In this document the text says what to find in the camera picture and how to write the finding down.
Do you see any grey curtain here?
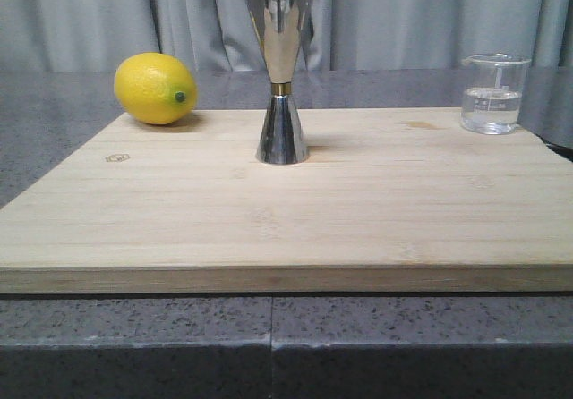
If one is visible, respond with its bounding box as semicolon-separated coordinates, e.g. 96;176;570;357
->
1;0;572;72

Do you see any bamboo cutting board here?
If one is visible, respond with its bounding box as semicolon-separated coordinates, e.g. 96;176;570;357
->
1;107;572;293

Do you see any steel double jigger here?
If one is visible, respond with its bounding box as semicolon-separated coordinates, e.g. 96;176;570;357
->
247;0;311;165

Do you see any glass beaker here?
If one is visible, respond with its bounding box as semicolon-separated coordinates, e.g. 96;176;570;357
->
460;53;531;135

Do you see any yellow lemon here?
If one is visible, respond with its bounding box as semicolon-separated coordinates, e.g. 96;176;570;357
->
114;52;198;125

